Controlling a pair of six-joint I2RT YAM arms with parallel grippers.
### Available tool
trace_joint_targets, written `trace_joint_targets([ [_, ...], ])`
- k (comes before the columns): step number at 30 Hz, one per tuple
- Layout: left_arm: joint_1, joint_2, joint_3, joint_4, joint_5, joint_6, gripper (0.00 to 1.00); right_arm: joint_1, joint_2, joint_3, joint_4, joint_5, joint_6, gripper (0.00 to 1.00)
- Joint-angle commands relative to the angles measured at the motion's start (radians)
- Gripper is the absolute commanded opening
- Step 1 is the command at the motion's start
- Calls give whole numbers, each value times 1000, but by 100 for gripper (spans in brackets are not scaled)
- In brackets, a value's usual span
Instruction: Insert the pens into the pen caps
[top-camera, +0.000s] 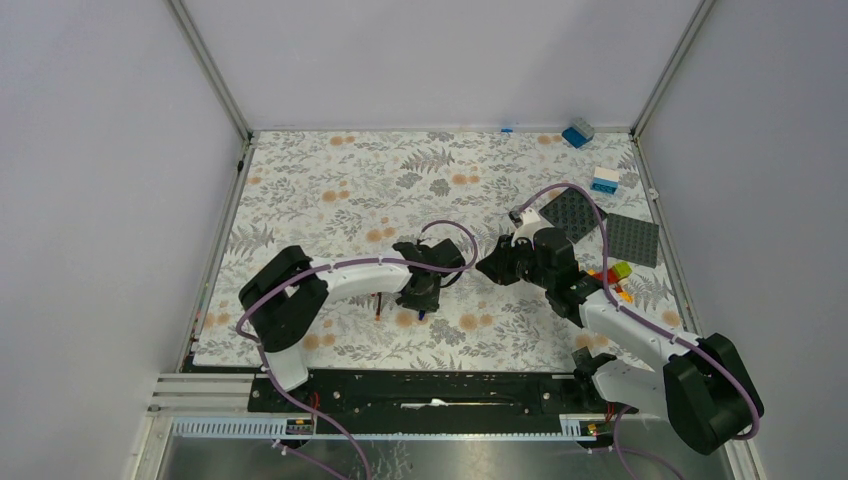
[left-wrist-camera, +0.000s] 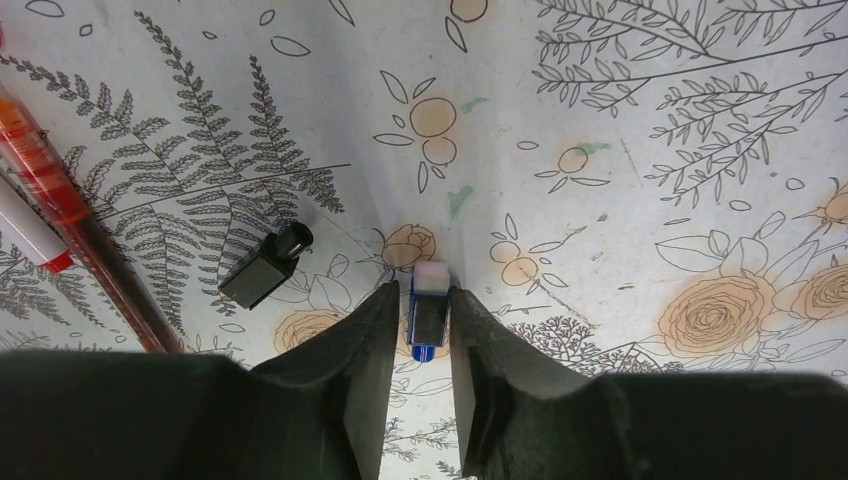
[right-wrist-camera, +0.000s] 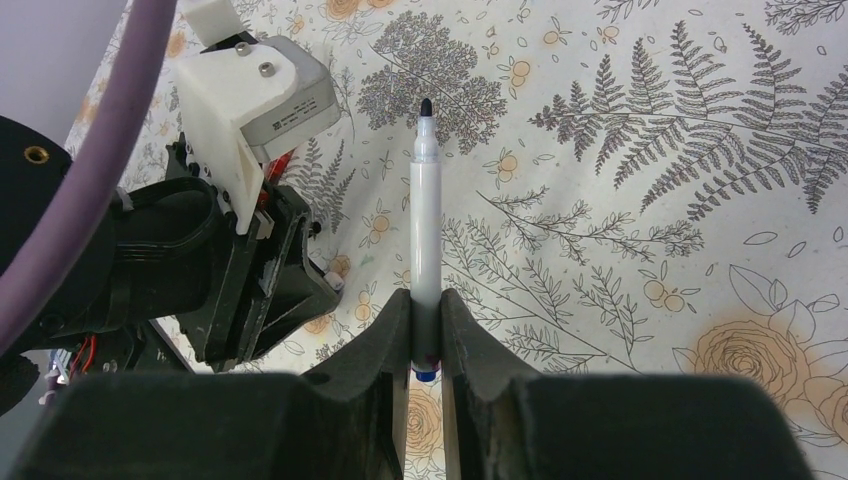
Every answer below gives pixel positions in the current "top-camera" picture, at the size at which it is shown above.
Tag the colourful lego brick pile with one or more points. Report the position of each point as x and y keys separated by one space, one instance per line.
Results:
x=617 y=277

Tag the white blue lego brick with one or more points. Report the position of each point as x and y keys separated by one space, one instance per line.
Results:
x=605 y=180

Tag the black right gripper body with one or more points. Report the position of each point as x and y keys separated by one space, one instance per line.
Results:
x=519 y=262

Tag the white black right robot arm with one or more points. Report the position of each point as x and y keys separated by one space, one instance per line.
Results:
x=699 y=385

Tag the blue grey lego brick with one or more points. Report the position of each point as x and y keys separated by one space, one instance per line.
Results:
x=579 y=133

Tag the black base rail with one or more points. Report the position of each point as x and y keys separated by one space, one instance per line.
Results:
x=383 y=402

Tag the grey lego baseplate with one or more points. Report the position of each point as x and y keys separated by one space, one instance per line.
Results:
x=633 y=240

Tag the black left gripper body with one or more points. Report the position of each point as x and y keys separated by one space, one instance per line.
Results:
x=426 y=301

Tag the floral table mat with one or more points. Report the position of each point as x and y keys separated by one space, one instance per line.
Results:
x=341 y=194

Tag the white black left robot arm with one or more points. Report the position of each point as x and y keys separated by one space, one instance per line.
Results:
x=284 y=299

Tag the dark green lego baseplate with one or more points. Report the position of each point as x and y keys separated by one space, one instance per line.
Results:
x=573 y=213

